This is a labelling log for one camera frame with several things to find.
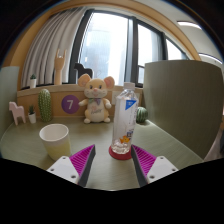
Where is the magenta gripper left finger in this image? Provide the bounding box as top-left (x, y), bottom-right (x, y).
top-left (47, 145), bottom-right (96, 187)

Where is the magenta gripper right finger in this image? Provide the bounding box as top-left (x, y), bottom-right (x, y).
top-left (131, 145), bottom-right (177, 187)

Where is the clear plastic water bottle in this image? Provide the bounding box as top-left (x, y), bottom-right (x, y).
top-left (111, 82), bottom-right (139, 154)

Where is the red round coaster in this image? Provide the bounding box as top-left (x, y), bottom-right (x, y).
top-left (109, 146), bottom-right (132, 160)

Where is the pale yellow paper cup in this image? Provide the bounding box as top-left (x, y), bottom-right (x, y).
top-left (39, 124), bottom-right (71, 161)

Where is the round green ceramic cactus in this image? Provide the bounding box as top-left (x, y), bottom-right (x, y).
top-left (136, 107), bottom-right (148, 123)

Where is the plush mouse toy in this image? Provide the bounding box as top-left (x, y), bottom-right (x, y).
top-left (78, 74), bottom-right (115, 124)

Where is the purple number seven sticker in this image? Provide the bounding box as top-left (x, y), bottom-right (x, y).
top-left (61, 95), bottom-right (79, 114)

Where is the small potted plant on table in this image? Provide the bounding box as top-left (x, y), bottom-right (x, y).
top-left (28, 105), bottom-right (36, 124)

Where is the green partition panel right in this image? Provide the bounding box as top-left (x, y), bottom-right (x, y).
top-left (143, 60), bottom-right (224, 157)

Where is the green partition panel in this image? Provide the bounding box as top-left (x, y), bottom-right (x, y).
top-left (0, 66), bottom-right (19, 139)
top-left (143, 60), bottom-right (224, 157)

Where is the tall green ceramic cactus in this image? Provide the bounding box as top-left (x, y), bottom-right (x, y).
top-left (38, 89), bottom-right (52, 122)

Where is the pink wooden horse figure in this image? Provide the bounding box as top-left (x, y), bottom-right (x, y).
top-left (9, 102), bottom-right (26, 124)

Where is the black horse figure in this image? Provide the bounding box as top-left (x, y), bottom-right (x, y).
top-left (74, 63), bottom-right (93, 78)

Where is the small potted plant on sill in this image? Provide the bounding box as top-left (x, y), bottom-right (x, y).
top-left (30, 74), bottom-right (37, 89)

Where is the wooden hand model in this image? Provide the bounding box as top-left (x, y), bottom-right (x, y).
top-left (54, 50), bottom-right (66, 85)

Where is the green partition panel left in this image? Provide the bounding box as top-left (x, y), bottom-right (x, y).
top-left (0, 66), bottom-right (19, 139)

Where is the grey white curtain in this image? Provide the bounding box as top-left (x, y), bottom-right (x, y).
top-left (21, 7), bottom-right (86, 88)

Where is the white wall socket left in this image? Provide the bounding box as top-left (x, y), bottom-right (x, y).
top-left (111, 91), bottom-right (121, 105)

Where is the dark window frame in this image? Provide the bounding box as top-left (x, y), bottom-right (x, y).
top-left (69, 9), bottom-right (188, 87)

